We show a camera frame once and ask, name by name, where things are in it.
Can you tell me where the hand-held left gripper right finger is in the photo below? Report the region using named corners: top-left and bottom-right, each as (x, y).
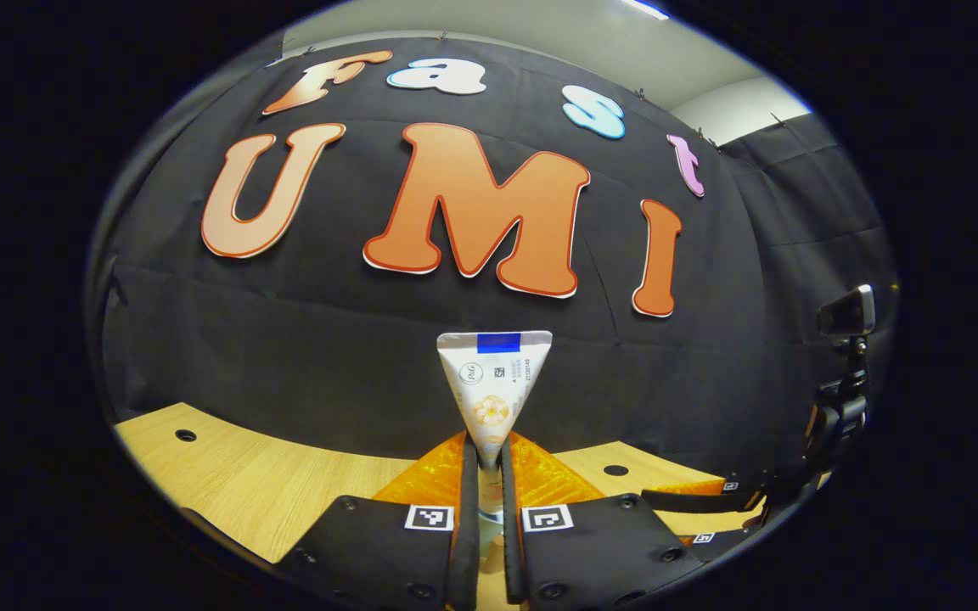
top-left (499, 431), bottom-right (706, 610)

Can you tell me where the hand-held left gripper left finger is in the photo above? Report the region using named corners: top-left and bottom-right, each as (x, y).
top-left (273, 431), bottom-right (480, 611)

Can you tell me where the white toothpaste tube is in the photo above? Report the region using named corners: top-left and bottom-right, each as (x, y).
top-left (436, 331), bottom-right (554, 525)

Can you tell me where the wooden desktop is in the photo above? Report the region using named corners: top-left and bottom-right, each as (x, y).
top-left (114, 403), bottom-right (766, 611)

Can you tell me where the black backdrop cloth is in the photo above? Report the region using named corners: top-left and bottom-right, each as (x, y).
top-left (86, 34), bottom-right (897, 510)

